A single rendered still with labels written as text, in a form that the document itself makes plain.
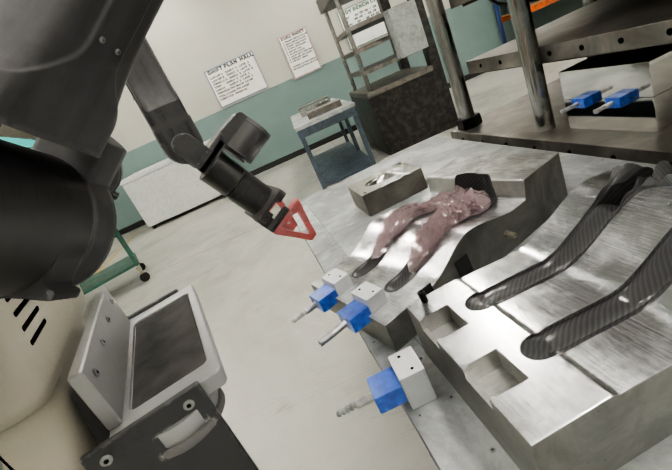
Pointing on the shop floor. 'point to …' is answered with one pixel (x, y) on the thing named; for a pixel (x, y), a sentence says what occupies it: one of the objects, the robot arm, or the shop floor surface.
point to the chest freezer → (166, 190)
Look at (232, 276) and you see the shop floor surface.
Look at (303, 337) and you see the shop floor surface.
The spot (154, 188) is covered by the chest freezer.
